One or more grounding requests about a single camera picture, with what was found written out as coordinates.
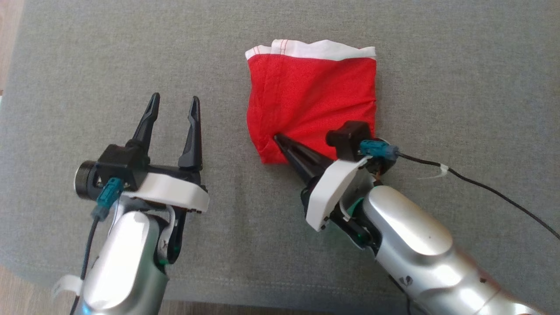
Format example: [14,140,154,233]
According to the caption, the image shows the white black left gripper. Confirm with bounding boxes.
[74,92,210,266]

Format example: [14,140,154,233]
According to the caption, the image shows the black cable with teal plug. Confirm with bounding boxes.
[360,139,560,241]
[52,177,124,315]

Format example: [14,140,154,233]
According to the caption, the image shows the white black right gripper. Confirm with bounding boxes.
[273,133,394,251]

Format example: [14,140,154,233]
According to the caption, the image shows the red shorts with white trim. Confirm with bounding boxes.
[245,39,378,165]

